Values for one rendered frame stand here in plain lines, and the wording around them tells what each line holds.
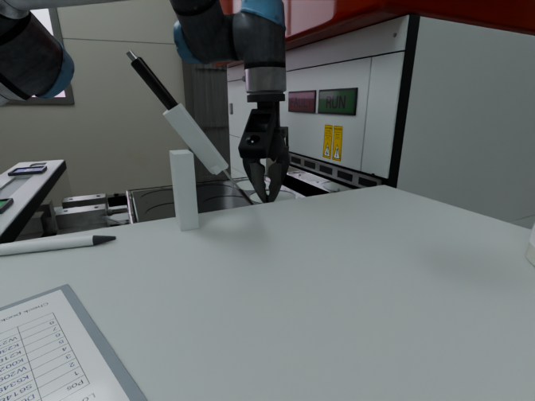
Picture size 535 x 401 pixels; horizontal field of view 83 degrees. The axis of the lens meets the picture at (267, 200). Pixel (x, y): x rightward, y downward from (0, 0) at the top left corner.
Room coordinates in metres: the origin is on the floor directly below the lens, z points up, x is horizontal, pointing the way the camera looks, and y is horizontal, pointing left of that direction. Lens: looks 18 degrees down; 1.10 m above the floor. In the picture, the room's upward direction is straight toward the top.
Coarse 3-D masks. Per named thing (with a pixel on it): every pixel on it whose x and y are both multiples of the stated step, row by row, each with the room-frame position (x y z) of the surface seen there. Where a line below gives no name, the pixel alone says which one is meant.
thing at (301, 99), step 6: (294, 96) 0.77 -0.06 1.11; (300, 96) 0.75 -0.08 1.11; (306, 96) 0.72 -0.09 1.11; (312, 96) 0.70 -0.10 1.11; (294, 102) 0.77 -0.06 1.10; (300, 102) 0.75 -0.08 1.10; (306, 102) 0.72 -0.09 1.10; (312, 102) 0.70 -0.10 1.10; (294, 108) 0.77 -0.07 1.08; (300, 108) 0.74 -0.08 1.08; (306, 108) 0.72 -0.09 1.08; (312, 108) 0.70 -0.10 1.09
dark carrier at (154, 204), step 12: (240, 180) 0.78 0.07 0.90; (264, 180) 0.78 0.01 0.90; (144, 192) 0.67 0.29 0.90; (156, 192) 0.68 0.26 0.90; (168, 192) 0.68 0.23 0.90; (204, 192) 0.68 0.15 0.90; (216, 192) 0.68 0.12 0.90; (228, 192) 0.68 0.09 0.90; (252, 192) 0.67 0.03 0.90; (288, 192) 0.67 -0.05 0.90; (144, 204) 0.58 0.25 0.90; (156, 204) 0.58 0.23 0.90; (168, 204) 0.58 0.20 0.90; (204, 204) 0.58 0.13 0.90; (216, 204) 0.58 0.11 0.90; (228, 204) 0.58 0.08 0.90; (240, 204) 0.58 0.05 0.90; (252, 204) 0.58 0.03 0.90; (144, 216) 0.51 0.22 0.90; (156, 216) 0.52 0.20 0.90; (168, 216) 0.52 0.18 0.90
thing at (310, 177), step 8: (296, 168) 0.74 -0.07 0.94; (296, 176) 0.73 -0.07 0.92; (304, 176) 0.70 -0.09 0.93; (312, 176) 0.67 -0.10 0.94; (320, 176) 0.65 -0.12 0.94; (312, 184) 0.67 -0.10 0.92; (320, 184) 0.64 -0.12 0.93; (328, 184) 0.62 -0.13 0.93; (336, 184) 0.59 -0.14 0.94; (344, 184) 0.59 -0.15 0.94; (336, 192) 0.59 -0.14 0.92
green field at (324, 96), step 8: (320, 96) 0.67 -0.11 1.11; (328, 96) 0.65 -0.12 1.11; (336, 96) 0.63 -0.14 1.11; (344, 96) 0.60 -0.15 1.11; (352, 96) 0.58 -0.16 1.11; (320, 104) 0.67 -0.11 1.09; (328, 104) 0.65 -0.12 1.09; (336, 104) 0.62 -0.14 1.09; (344, 104) 0.60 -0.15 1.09; (352, 104) 0.58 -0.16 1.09; (344, 112) 0.60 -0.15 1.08; (352, 112) 0.58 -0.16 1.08
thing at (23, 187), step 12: (12, 168) 0.65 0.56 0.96; (48, 168) 0.65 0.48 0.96; (0, 180) 0.55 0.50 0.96; (12, 180) 0.56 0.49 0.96; (24, 180) 0.56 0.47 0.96; (36, 180) 0.55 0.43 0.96; (0, 192) 0.48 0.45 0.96; (12, 192) 0.48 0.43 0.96; (24, 192) 0.47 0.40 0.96; (36, 192) 0.47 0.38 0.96; (12, 204) 0.41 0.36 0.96; (24, 204) 0.41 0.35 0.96; (0, 216) 0.36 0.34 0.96; (12, 216) 0.36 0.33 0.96; (0, 228) 0.32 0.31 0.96
